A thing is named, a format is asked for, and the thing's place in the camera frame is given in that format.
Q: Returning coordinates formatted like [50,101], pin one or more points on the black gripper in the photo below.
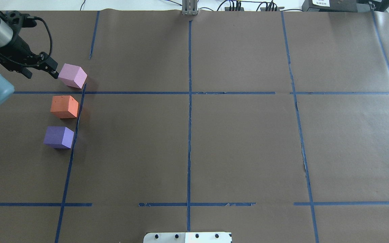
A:
[17,46]

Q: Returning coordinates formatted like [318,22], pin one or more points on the orange foam cube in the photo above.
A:
[64,107]

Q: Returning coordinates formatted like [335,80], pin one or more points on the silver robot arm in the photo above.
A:
[6,35]

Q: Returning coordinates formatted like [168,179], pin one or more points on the light pink foam cube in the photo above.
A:
[72,76]

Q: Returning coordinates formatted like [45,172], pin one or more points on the dark purple foam cube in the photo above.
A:
[59,137]

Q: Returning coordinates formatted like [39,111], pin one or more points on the black power strip left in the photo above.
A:
[234,6]

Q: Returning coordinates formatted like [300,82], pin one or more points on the black power strip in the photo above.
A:
[234,6]
[269,7]

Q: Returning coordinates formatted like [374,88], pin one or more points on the black power strip right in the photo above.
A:
[269,7]

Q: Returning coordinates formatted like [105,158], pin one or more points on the black computer box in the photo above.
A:
[345,5]

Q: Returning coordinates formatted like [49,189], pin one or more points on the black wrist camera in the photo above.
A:
[16,20]

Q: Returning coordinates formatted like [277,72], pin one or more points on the aluminium frame post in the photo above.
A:
[190,7]

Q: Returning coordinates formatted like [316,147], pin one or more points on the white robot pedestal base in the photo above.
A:
[188,237]

